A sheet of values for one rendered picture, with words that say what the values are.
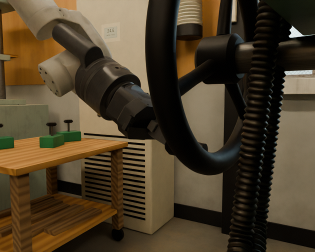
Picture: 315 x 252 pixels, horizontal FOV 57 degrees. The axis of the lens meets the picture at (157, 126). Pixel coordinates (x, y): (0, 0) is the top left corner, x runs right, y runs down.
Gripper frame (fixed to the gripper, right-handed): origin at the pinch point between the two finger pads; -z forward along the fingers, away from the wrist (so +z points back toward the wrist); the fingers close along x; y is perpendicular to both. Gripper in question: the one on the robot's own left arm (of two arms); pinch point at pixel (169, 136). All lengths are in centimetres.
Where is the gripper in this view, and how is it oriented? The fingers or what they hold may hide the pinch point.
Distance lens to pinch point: 42.6
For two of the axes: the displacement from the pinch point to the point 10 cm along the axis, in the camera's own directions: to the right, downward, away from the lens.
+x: -5.2, -0.4, -8.6
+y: 4.9, -8.3, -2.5
